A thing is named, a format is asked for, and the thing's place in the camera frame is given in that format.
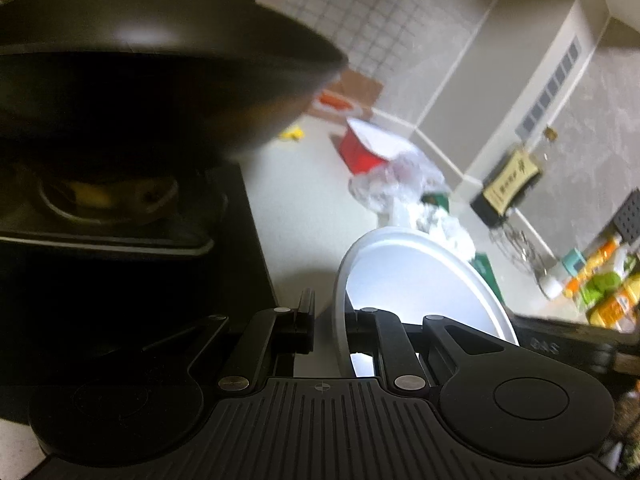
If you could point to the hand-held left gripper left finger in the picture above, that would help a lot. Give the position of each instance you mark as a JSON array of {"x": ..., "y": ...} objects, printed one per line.
[{"x": 305, "y": 322}]

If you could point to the small yellow scrap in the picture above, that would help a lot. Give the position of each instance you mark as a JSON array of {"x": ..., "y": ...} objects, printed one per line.
[{"x": 292, "y": 133}]

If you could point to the brass stove burner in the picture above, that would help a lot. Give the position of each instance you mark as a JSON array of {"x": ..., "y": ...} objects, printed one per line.
[{"x": 105, "y": 197}]

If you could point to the green seasoning packet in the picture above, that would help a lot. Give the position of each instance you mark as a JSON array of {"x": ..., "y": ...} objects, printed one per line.
[{"x": 601, "y": 286}]

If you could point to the grey vent grille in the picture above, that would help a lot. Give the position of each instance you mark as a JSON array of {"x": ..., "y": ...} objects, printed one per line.
[{"x": 550, "y": 85}]

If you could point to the white round paper plate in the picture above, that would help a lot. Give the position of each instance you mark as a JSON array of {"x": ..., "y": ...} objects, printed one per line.
[{"x": 415, "y": 285}]

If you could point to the red instant noodle container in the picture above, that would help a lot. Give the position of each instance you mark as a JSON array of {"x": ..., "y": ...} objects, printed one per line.
[{"x": 367, "y": 150}]

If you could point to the small white bottle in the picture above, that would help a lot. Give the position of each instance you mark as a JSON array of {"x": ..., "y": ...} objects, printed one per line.
[{"x": 551, "y": 286}]

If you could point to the clear crumpled plastic bag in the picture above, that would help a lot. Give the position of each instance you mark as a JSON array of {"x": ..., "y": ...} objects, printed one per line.
[{"x": 390, "y": 182}]

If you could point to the dark soy sauce bottle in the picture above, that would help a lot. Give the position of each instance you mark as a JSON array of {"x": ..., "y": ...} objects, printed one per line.
[{"x": 510, "y": 182}]

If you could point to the black wok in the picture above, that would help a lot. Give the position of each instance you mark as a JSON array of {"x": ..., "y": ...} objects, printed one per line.
[{"x": 150, "y": 75}]

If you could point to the small teal box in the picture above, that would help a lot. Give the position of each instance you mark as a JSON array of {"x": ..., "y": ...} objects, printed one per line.
[{"x": 573, "y": 263}]

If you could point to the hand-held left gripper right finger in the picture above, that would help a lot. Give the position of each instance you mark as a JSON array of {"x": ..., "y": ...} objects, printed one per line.
[{"x": 351, "y": 327}]

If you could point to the brown food picture mat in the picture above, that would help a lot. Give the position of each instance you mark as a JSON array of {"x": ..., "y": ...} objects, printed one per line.
[{"x": 357, "y": 89}]

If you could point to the yellow seasoning packet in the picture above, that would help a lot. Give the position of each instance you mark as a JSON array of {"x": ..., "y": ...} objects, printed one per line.
[{"x": 616, "y": 310}]

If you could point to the black perforated rack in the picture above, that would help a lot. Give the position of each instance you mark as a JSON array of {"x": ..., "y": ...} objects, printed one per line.
[{"x": 628, "y": 217}]

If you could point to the orange seasoning packet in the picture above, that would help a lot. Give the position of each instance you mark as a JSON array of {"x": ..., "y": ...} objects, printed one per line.
[{"x": 601, "y": 255}]

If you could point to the dark green packet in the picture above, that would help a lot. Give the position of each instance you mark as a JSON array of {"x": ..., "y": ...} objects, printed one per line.
[{"x": 486, "y": 272}]

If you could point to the black gas stove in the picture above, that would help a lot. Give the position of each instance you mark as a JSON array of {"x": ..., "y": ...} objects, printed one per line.
[{"x": 235, "y": 240}]

